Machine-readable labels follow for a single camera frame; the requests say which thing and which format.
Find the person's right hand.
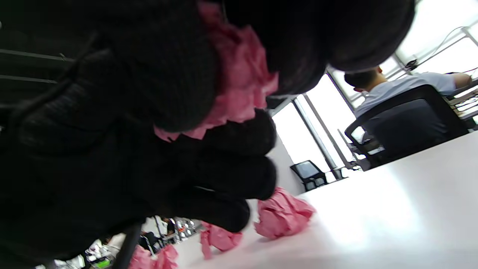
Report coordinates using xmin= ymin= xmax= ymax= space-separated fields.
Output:
xmin=0 ymin=0 xmax=417 ymax=269

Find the pink crinkled paper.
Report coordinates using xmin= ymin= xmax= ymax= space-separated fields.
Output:
xmin=200 ymin=221 xmax=243 ymax=260
xmin=154 ymin=2 xmax=280 ymax=142
xmin=254 ymin=187 xmax=316 ymax=239
xmin=129 ymin=245 xmax=179 ymax=269

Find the swivel chair with chrome base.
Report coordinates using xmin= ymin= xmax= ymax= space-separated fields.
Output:
xmin=289 ymin=160 xmax=329 ymax=192

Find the black mesh office chair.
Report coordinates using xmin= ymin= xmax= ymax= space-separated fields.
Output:
xmin=344 ymin=84 xmax=470 ymax=170

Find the black glove cable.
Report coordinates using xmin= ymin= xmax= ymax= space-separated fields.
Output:
xmin=112 ymin=222 xmax=145 ymax=269

